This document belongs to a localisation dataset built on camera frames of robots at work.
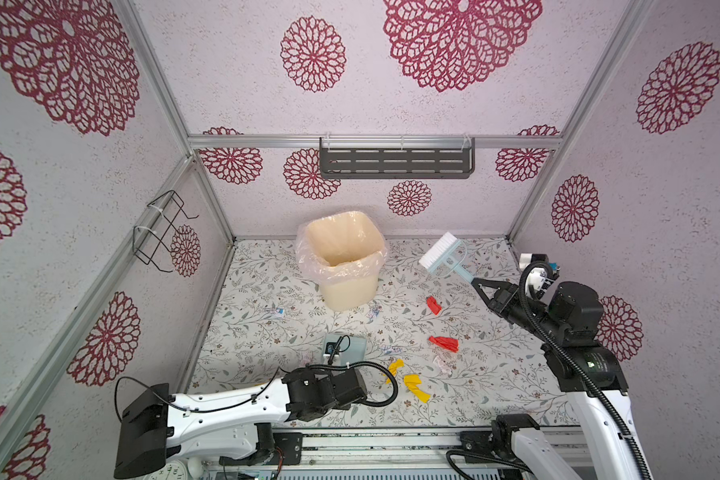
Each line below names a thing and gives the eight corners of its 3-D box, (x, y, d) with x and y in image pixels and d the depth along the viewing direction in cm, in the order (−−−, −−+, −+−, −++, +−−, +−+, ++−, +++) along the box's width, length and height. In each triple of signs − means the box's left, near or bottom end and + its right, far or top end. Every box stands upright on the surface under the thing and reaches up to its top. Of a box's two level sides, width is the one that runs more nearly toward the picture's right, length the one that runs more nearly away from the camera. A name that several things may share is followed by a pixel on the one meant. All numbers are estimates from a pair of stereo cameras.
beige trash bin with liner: (304, 323, 99) (289, 274, 78) (312, 264, 115) (301, 211, 95) (381, 323, 99) (387, 274, 78) (378, 264, 115) (382, 211, 95)
